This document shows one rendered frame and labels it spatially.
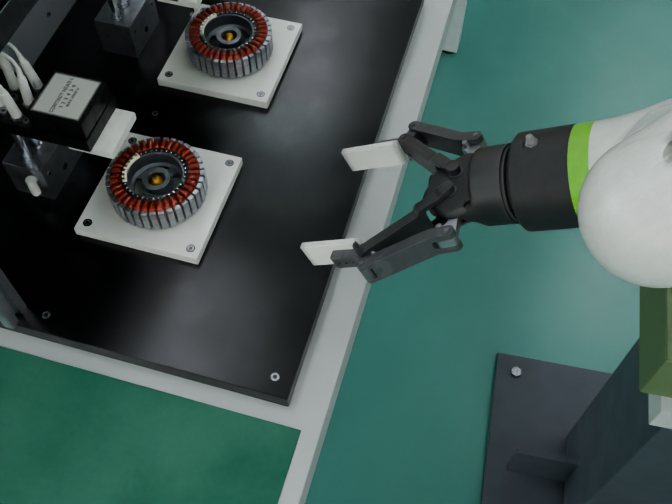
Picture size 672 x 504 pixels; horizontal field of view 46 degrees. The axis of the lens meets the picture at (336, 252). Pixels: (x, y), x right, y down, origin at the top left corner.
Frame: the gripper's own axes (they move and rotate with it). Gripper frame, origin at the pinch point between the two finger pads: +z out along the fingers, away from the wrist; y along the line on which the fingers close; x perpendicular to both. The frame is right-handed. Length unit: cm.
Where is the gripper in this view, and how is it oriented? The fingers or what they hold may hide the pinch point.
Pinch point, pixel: (337, 204)
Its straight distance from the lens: 84.4
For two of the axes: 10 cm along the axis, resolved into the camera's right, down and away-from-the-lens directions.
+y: 3.1, -7.7, 5.6
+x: -4.6, -6.3, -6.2
